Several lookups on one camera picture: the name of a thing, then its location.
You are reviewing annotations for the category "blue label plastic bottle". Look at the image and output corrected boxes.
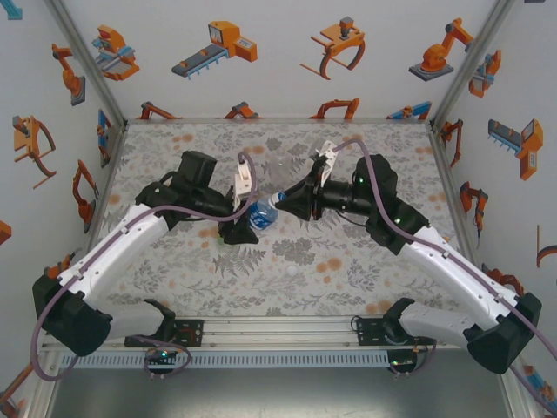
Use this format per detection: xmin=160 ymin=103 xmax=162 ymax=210
xmin=246 ymin=192 xmax=286 ymax=232

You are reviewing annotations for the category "clear unlabelled plastic bottle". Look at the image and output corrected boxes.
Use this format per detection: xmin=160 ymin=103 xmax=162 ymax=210
xmin=272 ymin=158 xmax=299 ymax=192

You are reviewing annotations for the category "floral patterned table cover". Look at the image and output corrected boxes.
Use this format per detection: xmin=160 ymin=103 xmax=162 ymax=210
xmin=93 ymin=121 xmax=480 ymax=318

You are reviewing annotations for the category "grey metal base panel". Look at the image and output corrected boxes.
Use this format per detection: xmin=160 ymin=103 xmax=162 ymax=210
xmin=47 ymin=367 xmax=513 ymax=418

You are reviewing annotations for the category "aluminium back frame rail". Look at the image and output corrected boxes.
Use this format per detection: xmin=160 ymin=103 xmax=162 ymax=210
xmin=124 ymin=116 xmax=434 ymax=127

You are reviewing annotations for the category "aluminium side frame rail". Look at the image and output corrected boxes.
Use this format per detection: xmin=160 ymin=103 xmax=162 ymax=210
xmin=428 ymin=128 xmax=495 ymax=313
xmin=84 ymin=124 xmax=130 ymax=245

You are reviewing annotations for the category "aluminium front mounting rail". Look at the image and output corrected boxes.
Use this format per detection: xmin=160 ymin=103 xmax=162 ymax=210
xmin=38 ymin=315 xmax=469 ymax=352

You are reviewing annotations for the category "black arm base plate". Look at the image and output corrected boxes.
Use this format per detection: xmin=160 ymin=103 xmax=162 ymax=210
xmin=354 ymin=315 xmax=388 ymax=347
xmin=171 ymin=319 xmax=205 ymax=347

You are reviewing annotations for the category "slotted grey cable tray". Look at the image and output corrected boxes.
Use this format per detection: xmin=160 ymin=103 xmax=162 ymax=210
xmin=58 ymin=350 xmax=391 ymax=370

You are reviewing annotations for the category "aluminium frame post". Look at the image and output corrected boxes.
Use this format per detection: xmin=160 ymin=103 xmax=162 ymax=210
xmin=428 ymin=0 xmax=519 ymax=130
xmin=45 ymin=0 xmax=130 ymax=127

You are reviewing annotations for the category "aluminium frame leg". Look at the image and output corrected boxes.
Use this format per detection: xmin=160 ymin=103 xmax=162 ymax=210
xmin=498 ymin=372 xmax=539 ymax=418
xmin=23 ymin=352 xmax=62 ymax=418

